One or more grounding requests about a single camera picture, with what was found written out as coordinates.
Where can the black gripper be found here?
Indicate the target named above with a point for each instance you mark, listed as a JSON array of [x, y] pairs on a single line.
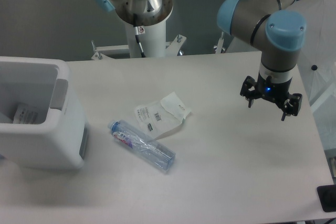
[[273, 87]]

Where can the white plastic packaging wrapper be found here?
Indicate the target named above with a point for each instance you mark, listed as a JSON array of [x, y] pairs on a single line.
[[162, 117]]

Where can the clear plastic water bottle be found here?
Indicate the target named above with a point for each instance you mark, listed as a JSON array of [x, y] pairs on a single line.
[[142, 145]]

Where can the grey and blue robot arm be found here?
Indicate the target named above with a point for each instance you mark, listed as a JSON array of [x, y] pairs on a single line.
[[267, 25]]

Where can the white trash can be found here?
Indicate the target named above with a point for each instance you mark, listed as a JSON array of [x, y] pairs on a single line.
[[58, 138]]

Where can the labelled wrapper in trash can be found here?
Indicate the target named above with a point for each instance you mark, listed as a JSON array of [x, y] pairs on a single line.
[[25, 114]]

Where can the white umbrella with lettering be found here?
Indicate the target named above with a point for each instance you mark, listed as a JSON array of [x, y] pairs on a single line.
[[317, 64]]

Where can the black device at table edge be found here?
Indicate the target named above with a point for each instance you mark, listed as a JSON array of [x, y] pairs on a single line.
[[327, 197]]

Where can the white pedestal base frame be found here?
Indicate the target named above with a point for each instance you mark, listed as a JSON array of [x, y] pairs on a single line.
[[141, 49]]

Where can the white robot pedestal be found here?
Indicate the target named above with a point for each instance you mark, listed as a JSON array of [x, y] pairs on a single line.
[[145, 19]]

